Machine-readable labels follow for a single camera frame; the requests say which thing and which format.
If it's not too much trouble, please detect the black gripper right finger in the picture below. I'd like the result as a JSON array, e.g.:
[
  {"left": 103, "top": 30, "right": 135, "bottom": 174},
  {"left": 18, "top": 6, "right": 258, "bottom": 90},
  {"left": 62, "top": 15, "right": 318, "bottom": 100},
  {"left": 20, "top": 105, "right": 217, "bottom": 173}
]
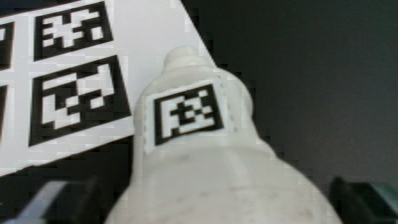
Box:
[{"left": 329, "top": 177, "right": 398, "bottom": 224}]

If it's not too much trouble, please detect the white lamp bulb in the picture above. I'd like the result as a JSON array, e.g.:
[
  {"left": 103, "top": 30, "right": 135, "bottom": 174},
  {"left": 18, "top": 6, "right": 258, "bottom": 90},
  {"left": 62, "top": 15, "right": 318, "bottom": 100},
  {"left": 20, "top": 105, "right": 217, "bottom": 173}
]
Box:
[{"left": 105, "top": 47, "right": 343, "bottom": 224}]

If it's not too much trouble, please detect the white marker sheet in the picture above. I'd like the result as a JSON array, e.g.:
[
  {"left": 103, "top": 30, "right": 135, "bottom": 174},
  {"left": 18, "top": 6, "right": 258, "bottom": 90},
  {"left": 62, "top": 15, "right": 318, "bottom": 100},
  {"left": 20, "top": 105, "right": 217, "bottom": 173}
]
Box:
[{"left": 0, "top": 0, "right": 204, "bottom": 176}]

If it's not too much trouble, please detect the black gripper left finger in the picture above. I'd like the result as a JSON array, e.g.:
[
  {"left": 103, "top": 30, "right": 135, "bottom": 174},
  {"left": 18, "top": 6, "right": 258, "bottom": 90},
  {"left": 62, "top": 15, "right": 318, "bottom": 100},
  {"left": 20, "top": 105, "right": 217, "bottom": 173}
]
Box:
[{"left": 0, "top": 176, "right": 117, "bottom": 224}]

